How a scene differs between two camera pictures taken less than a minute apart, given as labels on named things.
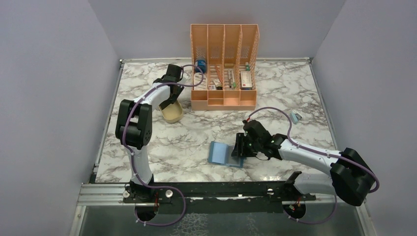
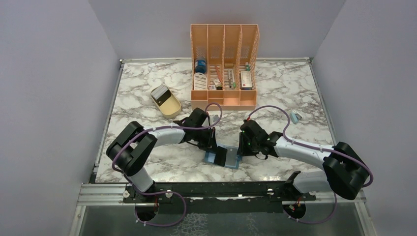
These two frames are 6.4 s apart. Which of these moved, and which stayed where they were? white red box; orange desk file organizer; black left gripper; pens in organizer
Moved: black left gripper
Stayed: pens in organizer; orange desk file organizer; white red box
